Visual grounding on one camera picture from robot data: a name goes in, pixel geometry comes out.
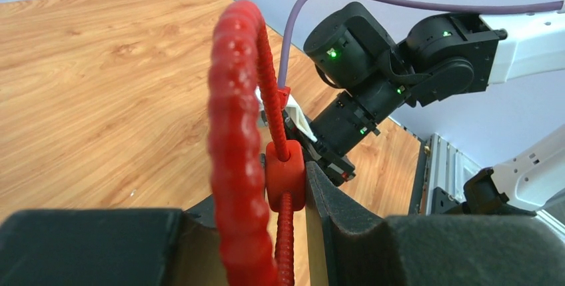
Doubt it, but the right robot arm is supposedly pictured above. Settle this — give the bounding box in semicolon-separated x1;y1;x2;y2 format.
283;1;564;185

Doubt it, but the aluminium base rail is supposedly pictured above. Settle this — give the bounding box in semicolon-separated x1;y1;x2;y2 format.
418;127;564;237

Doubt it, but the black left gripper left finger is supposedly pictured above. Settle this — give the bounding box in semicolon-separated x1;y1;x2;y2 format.
1;197;227;285

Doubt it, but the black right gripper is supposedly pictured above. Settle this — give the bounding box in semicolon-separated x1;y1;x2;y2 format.
283;116;356;187

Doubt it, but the red cable lock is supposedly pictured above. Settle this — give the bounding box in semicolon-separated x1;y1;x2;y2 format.
208;0;306;285

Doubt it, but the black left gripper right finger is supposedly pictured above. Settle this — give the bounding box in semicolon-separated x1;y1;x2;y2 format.
306;162;564;285

